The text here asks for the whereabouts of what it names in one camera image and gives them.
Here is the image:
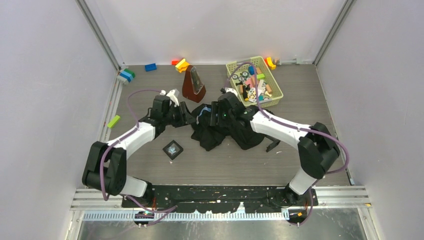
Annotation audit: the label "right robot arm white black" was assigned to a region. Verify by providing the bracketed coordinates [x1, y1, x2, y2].
[208, 92, 341, 205]

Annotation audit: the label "blue green white blocks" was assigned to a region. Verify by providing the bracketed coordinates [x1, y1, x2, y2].
[116, 68, 136, 85]

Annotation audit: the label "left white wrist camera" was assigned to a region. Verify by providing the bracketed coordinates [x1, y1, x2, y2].
[159, 88, 180, 107]

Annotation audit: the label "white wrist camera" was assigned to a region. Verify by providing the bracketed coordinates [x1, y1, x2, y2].
[220, 87, 238, 97]
[159, 88, 180, 107]

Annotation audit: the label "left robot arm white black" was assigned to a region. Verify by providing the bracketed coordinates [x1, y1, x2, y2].
[82, 95, 196, 207]

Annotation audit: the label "blue cube in basket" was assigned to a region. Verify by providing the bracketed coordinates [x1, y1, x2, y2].
[248, 66, 256, 75]

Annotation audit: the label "green block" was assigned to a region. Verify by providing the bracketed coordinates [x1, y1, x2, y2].
[106, 115, 121, 129]

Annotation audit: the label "orange yellow blocks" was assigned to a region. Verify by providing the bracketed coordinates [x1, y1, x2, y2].
[264, 57, 277, 70]

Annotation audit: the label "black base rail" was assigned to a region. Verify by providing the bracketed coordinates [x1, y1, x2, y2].
[121, 185, 319, 214]

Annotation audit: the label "black printed t-shirt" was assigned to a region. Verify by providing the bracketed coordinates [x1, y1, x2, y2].
[191, 103, 278, 151]

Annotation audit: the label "white patterned toy block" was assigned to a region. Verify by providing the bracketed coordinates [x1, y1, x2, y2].
[247, 87, 260, 103]

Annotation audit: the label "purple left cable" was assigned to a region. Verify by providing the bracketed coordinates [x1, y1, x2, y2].
[99, 88, 180, 228]

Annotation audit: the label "blue brick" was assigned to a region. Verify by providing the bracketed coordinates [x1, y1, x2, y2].
[144, 63, 157, 72]

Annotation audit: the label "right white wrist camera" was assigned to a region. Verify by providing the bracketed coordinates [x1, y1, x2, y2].
[220, 87, 238, 97]

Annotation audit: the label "yellow red blocks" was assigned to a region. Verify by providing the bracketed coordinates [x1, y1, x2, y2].
[171, 58, 190, 73]

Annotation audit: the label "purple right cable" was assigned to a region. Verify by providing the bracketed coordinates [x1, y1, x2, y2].
[225, 61, 350, 228]

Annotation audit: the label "black square jewellery box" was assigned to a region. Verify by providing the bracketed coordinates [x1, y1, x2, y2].
[162, 140, 184, 161]

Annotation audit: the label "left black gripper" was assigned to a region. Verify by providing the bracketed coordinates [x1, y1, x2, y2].
[163, 101, 196, 128]

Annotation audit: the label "green plastic basket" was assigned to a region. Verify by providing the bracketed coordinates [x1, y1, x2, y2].
[225, 56, 284, 108]

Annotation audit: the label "brown metronome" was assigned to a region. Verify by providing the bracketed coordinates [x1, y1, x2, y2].
[182, 65, 206, 103]

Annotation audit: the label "purple cable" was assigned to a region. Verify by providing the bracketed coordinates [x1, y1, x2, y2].
[225, 61, 350, 228]
[99, 88, 180, 228]

